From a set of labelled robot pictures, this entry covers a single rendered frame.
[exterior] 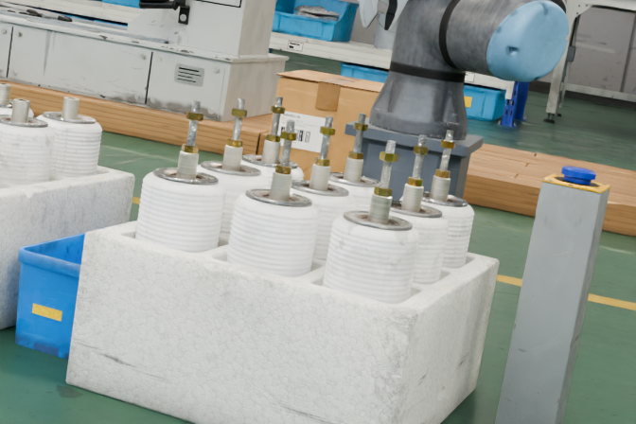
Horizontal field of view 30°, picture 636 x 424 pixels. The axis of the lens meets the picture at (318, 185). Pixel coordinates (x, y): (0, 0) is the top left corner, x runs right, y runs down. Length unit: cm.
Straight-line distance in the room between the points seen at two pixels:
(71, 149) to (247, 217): 46
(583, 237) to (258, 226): 38
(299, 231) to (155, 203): 17
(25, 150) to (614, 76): 818
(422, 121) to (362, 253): 55
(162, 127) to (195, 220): 206
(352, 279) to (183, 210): 21
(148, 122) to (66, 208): 179
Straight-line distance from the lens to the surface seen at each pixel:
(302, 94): 256
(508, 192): 317
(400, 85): 178
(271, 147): 157
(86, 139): 169
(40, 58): 363
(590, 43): 956
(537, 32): 168
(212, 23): 348
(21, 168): 160
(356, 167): 153
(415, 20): 178
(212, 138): 334
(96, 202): 168
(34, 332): 151
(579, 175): 140
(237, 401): 130
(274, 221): 128
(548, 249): 140
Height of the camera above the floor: 48
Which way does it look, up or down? 9 degrees down
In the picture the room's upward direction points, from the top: 9 degrees clockwise
